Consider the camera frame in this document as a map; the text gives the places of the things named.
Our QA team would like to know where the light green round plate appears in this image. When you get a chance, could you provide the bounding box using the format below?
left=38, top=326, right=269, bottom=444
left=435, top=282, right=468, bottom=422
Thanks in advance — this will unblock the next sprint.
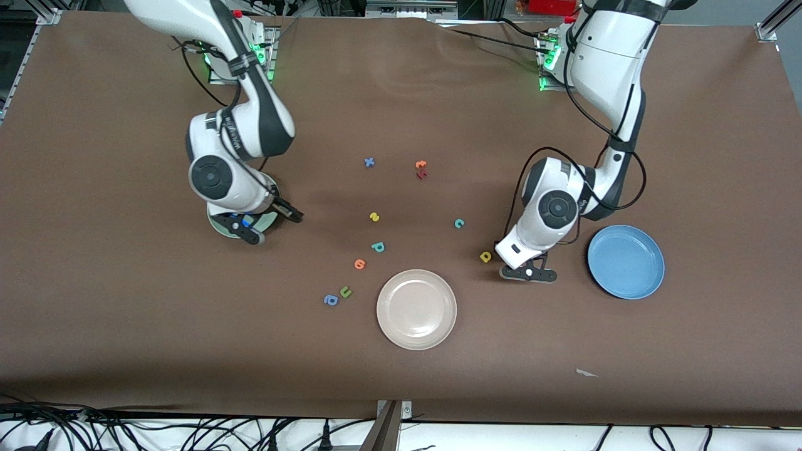
left=207, top=172, right=281, bottom=239

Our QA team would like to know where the blue round plate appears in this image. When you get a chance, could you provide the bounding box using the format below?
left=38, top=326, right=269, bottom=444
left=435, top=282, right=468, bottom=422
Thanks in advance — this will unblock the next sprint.
left=587, top=225, right=665, bottom=300

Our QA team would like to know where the beige round plate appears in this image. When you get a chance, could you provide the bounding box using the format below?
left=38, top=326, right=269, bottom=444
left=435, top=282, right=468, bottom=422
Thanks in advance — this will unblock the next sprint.
left=377, top=269, right=457, bottom=350

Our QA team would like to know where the aluminium profile beam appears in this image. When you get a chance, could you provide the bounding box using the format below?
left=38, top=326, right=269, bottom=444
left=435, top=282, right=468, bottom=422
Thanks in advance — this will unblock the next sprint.
left=360, top=400, right=402, bottom=451

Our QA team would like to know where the silver metal device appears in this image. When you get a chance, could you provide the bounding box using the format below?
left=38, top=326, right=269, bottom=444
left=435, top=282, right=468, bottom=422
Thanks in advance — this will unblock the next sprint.
left=365, top=0, right=459, bottom=19

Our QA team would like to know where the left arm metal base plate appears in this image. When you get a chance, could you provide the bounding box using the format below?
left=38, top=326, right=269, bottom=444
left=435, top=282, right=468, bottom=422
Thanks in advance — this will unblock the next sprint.
left=538, top=34, right=583, bottom=93

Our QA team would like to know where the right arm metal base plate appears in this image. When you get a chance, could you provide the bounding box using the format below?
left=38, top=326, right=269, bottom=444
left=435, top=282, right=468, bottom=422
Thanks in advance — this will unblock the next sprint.
left=209, top=25, right=279, bottom=85

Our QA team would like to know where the black base power cable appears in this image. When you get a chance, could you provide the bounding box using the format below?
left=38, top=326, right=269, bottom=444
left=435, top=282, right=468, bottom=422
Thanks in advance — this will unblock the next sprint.
left=439, top=18, right=552, bottom=54

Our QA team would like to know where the aluminium side rail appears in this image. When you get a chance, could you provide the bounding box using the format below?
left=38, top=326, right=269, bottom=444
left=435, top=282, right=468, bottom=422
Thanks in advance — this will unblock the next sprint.
left=0, top=8, right=63, bottom=123

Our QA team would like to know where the black cable bundle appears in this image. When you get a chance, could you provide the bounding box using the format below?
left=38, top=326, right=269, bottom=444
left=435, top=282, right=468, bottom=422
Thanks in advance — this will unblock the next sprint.
left=0, top=393, right=126, bottom=451

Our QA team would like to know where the aluminium frame corner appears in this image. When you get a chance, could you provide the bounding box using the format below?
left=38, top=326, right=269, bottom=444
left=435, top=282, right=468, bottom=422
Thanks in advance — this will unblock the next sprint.
left=755, top=0, right=802, bottom=41

